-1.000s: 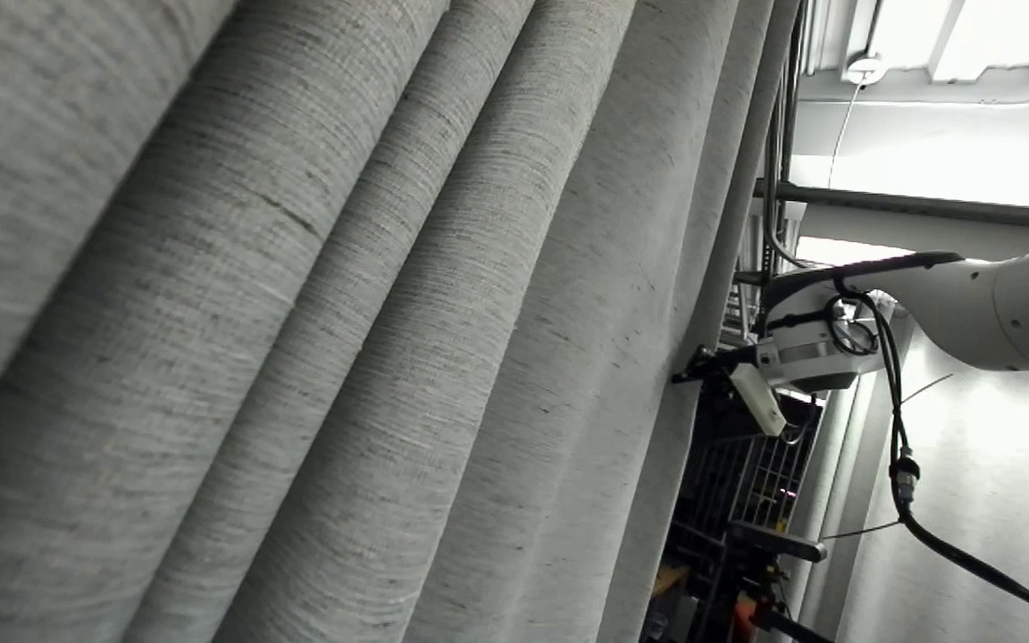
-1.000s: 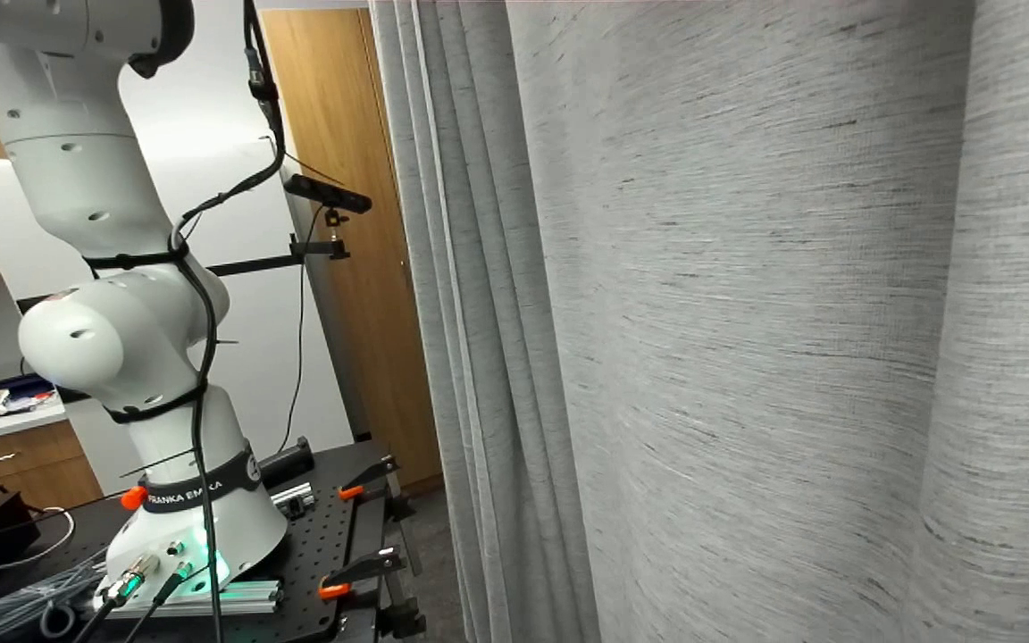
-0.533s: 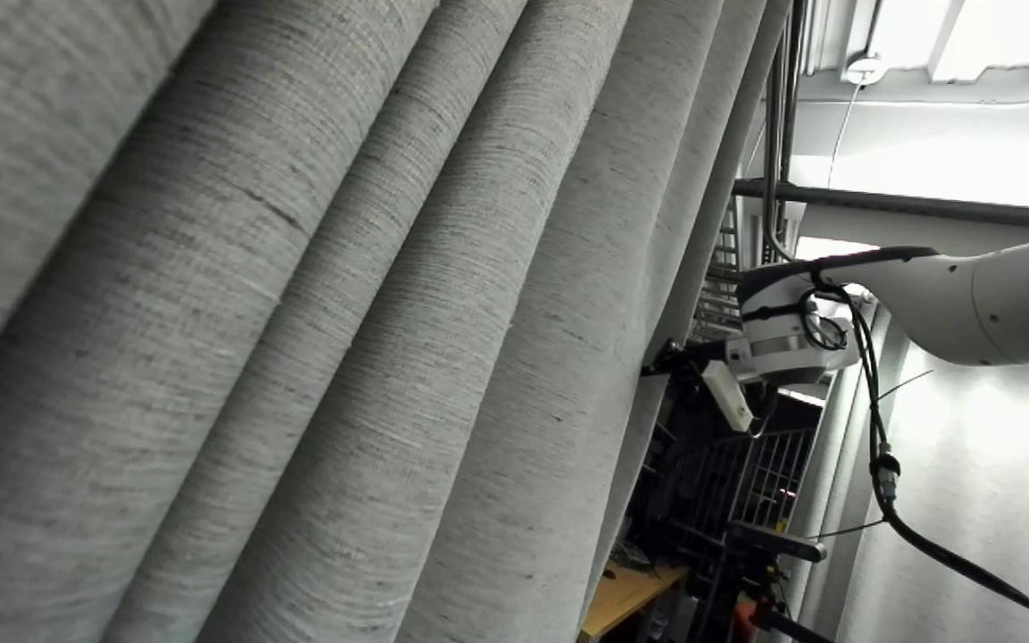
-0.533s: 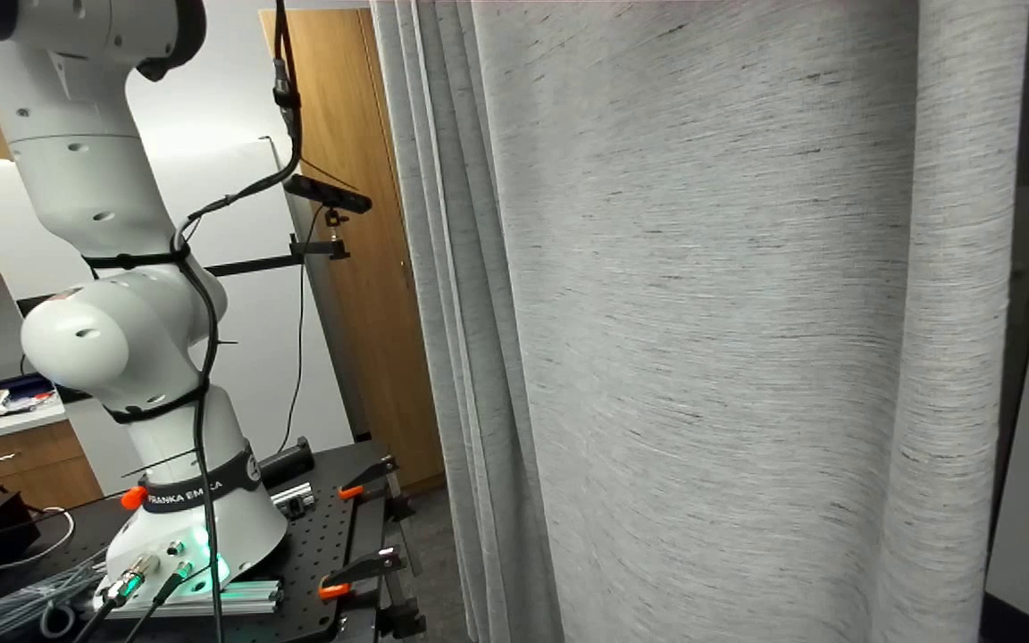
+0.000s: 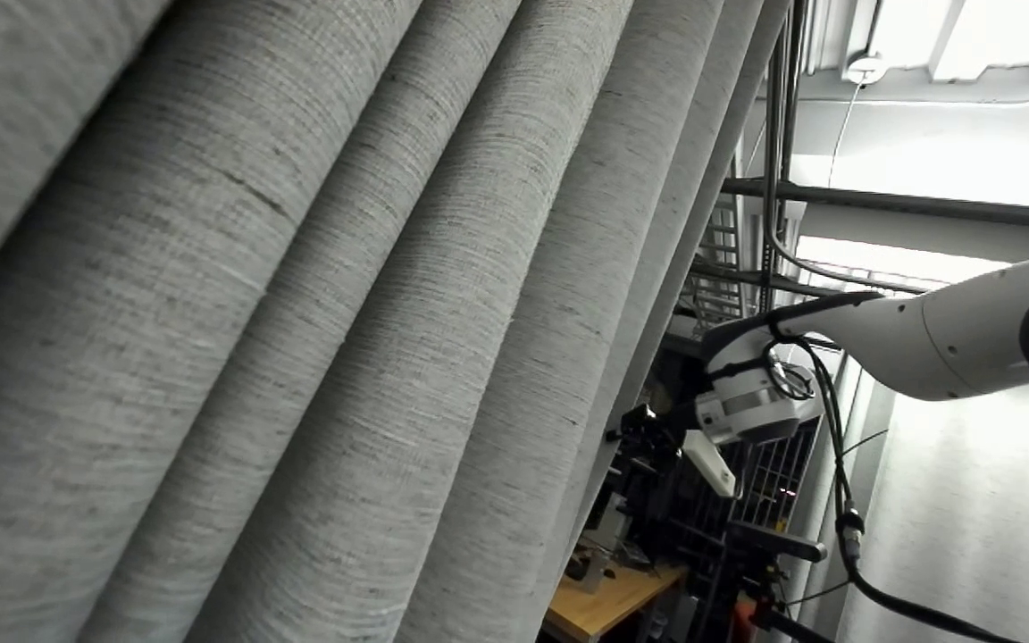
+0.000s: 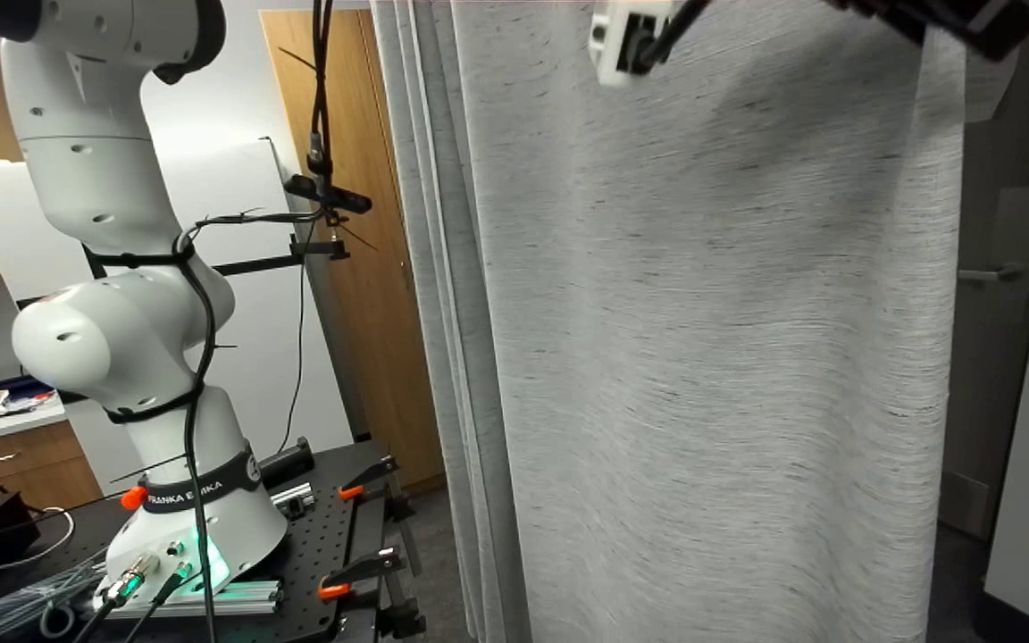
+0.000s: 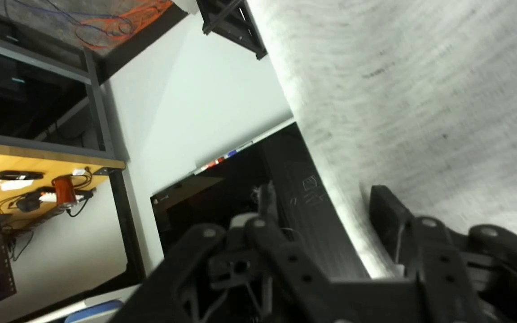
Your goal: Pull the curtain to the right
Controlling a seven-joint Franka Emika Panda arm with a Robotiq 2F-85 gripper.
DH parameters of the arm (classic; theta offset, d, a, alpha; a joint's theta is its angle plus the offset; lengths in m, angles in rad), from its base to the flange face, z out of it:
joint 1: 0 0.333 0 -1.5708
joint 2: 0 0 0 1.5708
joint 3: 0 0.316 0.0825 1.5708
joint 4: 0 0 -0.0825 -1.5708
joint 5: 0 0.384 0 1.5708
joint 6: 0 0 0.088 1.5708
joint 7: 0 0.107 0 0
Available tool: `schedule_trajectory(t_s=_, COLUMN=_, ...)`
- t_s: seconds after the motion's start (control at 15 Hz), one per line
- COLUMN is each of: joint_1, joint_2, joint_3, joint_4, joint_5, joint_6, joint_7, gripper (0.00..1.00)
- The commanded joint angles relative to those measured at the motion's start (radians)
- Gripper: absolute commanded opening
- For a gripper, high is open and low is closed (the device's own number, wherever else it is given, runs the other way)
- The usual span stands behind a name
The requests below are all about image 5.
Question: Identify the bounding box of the black wire rack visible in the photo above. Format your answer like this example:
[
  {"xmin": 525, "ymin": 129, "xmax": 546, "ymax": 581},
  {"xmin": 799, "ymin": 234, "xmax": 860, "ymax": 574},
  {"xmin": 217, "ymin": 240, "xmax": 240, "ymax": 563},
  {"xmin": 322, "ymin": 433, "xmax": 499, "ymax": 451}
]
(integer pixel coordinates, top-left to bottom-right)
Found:
[{"xmin": 724, "ymin": 421, "xmax": 818, "ymax": 537}]

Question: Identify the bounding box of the ceiling light panel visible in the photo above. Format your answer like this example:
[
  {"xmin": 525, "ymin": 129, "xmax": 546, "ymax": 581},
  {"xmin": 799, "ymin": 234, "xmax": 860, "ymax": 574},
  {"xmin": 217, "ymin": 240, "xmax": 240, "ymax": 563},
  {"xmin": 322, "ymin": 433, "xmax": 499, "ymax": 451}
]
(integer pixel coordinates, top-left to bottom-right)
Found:
[{"xmin": 926, "ymin": 0, "xmax": 1029, "ymax": 84}]

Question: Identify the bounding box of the white smoke detector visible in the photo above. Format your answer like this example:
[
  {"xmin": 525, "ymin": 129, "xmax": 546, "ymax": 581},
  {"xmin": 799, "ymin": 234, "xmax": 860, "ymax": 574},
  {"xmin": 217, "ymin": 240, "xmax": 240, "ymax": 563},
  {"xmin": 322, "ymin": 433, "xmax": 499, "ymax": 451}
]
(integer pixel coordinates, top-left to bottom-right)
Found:
[{"xmin": 841, "ymin": 46, "xmax": 889, "ymax": 89}]

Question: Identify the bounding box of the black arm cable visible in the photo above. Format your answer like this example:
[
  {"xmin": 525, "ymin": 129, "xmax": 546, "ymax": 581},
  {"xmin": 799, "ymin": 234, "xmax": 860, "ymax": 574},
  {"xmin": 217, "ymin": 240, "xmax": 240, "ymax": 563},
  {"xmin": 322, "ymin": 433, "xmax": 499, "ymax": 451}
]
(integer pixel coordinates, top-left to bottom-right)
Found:
[{"xmin": 761, "ymin": 333, "xmax": 1021, "ymax": 643}]

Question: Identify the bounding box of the grey fabric curtain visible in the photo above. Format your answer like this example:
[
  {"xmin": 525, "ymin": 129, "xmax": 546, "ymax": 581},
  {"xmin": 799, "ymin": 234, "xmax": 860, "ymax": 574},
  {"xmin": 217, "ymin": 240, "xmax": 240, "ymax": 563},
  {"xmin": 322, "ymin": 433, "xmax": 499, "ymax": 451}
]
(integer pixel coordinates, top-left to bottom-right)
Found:
[{"xmin": 0, "ymin": 0, "xmax": 796, "ymax": 643}]

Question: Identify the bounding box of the black vertical pole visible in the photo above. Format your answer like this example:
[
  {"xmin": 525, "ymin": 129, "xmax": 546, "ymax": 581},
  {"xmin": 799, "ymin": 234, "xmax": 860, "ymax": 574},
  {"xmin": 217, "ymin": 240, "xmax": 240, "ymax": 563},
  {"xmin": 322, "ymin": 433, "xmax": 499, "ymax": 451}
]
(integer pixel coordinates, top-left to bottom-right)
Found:
[{"xmin": 761, "ymin": 0, "xmax": 806, "ymax": 315}]

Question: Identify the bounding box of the black horizontal beam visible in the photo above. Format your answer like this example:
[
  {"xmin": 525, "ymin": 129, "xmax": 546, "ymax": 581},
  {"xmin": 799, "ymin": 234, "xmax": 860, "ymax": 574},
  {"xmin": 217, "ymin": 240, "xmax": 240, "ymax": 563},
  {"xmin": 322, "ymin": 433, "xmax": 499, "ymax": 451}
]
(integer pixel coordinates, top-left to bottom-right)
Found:
[{"xmin": 722, "ymin": 173, "xmax": 1029, "ymax": 231}]

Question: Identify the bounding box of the wooden table top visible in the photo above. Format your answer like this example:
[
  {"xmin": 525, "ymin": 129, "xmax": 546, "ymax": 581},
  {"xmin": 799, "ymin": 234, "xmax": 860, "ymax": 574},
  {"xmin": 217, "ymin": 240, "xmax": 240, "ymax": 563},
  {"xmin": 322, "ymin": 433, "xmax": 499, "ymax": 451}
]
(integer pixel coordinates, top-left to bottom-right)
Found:
[{"xmin": 541, "ymin": 559, "xmax": 692, "ymax": 643}]

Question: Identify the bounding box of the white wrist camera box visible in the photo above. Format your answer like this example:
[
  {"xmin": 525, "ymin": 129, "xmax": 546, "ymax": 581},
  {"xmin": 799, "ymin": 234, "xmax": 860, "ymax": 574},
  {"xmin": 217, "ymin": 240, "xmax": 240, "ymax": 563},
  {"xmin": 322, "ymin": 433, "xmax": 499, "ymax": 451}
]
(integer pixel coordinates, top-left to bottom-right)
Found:
[{"xmin": 680, "ymin": 426, "xmax": 743, "ymax": 502}]

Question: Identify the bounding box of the orange black clamp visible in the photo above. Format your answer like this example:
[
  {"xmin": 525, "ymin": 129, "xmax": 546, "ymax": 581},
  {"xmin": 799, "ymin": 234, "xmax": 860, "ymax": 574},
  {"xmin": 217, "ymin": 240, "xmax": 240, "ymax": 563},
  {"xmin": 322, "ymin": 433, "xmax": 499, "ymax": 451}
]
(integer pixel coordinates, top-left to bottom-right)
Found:
[{"xmin": 724, "ymin": 587, "xmax": 837, "ymax": 643}]

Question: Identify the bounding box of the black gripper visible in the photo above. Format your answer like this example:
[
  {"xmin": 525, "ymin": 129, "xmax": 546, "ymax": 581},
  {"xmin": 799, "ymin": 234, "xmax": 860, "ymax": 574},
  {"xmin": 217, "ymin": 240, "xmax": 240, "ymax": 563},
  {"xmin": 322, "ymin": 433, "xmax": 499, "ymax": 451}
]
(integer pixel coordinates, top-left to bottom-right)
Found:
[{"xmin": 618, "ymin": 402, "xmax": 700, "ymax": 483}]

